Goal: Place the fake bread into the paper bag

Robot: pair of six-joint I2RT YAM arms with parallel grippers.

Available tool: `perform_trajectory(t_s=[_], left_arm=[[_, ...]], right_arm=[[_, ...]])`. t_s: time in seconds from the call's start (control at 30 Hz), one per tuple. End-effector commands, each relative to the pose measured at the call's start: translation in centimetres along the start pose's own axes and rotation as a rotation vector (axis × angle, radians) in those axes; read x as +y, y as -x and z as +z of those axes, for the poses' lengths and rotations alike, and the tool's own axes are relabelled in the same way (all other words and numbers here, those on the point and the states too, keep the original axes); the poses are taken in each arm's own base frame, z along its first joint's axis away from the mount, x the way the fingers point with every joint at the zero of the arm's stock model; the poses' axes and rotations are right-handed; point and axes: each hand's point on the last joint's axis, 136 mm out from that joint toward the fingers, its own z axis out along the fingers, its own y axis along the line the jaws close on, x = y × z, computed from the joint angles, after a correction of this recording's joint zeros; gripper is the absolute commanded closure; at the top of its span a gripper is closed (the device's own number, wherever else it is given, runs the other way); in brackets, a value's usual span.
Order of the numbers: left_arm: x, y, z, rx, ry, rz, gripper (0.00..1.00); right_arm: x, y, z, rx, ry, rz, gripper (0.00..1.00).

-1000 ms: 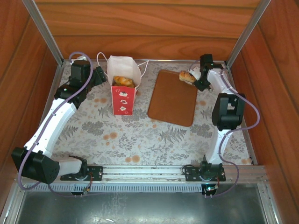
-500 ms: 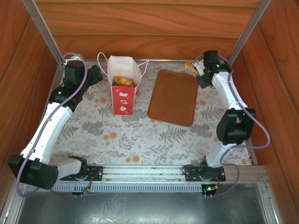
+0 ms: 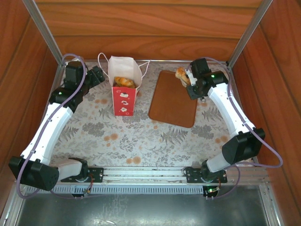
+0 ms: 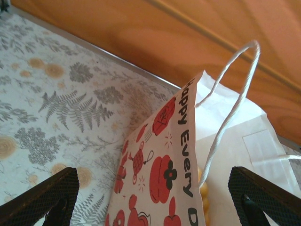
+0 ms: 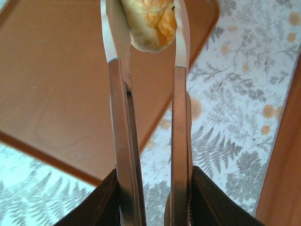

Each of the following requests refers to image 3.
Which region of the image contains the flaky rectangular pastry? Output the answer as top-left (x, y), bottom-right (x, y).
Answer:
top-left (175, 67), bottom-right (191, 87)

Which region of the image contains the yellow brown-striped bread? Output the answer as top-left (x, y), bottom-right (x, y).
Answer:
top-left (121, 79), bottom-right (137, 89)

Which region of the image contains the red white paper bag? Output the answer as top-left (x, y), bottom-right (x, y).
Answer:
top-left (98, 53), bottom-right (151, 117)

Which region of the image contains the brown serving tray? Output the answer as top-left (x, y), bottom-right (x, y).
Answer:
top-left (148, 70), bottom-right (198, 129)

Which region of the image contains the floral tablecloth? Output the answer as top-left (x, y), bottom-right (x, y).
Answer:
top-left (49, 60), bottom-right (257, 167)

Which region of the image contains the small circuit board green light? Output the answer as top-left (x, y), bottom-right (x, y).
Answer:
top-left (204, 186), bottom-right (222, 197)

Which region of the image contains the shiny metal sheet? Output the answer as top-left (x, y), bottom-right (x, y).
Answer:
top-left (15, 193), bottom-right (270, 226)

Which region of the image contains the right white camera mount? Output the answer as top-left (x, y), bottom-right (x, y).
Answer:
top-left (185, 68), bottom-right (197, 87)

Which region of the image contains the thin aluminium frame rail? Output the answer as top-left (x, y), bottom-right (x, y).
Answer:
top-left (63, 58), bottom-right (228, 65)

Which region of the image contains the aluminium frame post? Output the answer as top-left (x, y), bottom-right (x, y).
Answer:
top-left (226, 0), bottom-right (274, 69)
top-left (22, 0), bottom-right (64, 65)

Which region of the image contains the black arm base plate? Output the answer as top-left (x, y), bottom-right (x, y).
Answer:
top-left (60, 166), bottom-right (104, 183)
top-left (185, 167), bottom-right (228, 184)

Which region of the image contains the wide aluminium mounting rail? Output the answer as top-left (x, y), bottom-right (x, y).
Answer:
top-left (15, 165), bottom-right (269, 187)

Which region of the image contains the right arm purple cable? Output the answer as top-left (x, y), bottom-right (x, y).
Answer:
top-left (186, 57), bottom-right (284, 200)

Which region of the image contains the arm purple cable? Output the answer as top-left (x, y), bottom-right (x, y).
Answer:
top-left (186, 57), bottom-right (284, 200)
top-left (16, 53), bottom-right (94, 200)

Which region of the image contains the grey slotted cable duct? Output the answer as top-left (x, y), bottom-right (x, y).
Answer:
top-left (24, 185), bottom-right (205, 195)

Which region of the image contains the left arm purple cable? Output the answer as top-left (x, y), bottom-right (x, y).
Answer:
top-left (16, 53), bottom-right (94, 200)

